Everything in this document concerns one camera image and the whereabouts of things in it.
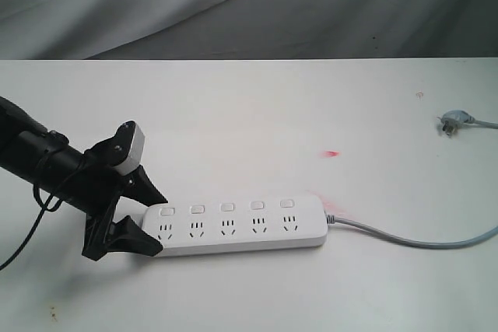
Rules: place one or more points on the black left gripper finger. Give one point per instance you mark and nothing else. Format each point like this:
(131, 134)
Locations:
(138, 187)
(126, 236)

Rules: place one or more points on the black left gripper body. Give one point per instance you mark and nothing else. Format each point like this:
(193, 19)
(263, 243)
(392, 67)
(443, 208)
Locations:
(95, 188)

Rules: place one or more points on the white five-outlet power strip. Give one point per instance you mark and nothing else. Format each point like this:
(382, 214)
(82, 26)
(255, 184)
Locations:
(237, 224)

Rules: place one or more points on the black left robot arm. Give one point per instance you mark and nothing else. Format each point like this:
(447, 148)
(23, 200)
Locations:
(37, 155)

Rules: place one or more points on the grey backdrop cloth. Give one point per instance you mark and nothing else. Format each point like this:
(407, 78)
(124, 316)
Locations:
(247, 29)

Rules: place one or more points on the grey three-pin plug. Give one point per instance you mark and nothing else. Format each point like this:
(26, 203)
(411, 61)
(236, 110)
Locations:
(453, 120)

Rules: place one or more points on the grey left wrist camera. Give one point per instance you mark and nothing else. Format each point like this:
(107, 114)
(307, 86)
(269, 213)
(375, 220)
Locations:
(126, 148)

